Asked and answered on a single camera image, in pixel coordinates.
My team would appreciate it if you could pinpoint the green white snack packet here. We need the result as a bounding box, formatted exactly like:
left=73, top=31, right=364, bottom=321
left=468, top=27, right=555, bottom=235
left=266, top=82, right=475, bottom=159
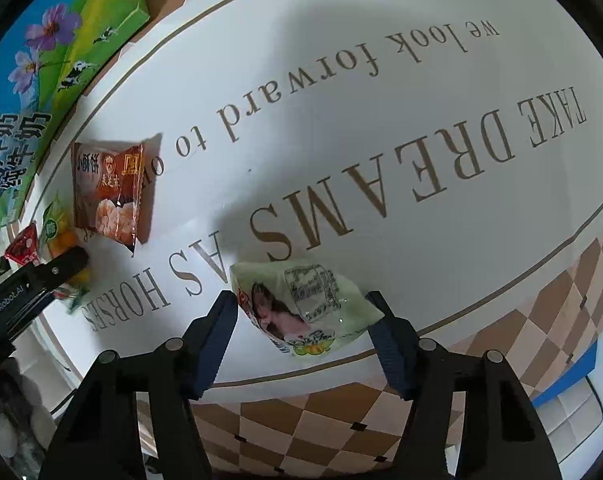
left=231, top=260, right=383, bottom=359

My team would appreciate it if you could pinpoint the small red snack packet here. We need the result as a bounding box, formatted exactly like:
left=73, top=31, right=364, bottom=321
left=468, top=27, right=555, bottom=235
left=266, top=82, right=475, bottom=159
left=4, top=223, right=40, bottom=266

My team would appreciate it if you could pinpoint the green orange snack packet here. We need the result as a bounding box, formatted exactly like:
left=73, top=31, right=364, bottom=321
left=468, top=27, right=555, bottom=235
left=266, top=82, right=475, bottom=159
left=39, top=195, right=91, bottom=314

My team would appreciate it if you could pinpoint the white chair near table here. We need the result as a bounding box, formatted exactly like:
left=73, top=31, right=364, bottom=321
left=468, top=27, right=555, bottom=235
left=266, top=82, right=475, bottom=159
left=536, top=377, right=603, bottom=464

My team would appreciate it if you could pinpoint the brown red snack packet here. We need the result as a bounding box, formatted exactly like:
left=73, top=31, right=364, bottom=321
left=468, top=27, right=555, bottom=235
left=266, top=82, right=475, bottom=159
left=72, top=142, right=145, bottom=254

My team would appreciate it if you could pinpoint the open cardboard box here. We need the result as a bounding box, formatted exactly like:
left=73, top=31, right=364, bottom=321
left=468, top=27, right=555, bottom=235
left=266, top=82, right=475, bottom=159
left=0, top=0, right=150, bottom=228

